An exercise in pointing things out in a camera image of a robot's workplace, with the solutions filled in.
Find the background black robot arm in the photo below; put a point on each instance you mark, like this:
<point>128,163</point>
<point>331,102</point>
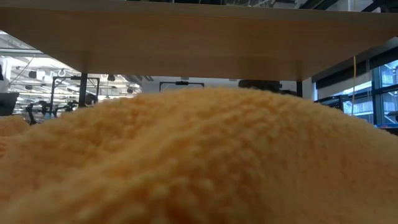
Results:
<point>43,109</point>

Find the wooden shelf with black legs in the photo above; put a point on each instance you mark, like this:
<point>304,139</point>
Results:
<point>199,40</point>

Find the orange fleece cloth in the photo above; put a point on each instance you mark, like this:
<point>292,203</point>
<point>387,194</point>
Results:
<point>199,161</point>

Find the background dark monitor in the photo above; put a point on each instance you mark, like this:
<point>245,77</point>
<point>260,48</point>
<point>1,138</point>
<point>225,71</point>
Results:
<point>7,104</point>

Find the background frame with camera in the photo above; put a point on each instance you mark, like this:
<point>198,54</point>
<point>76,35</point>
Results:
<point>182,83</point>

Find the background black metal frame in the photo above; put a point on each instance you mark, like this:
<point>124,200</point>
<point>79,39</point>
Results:
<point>53,90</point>

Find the dark window frame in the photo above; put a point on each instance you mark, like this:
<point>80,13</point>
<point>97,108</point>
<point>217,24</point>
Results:
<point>376,93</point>

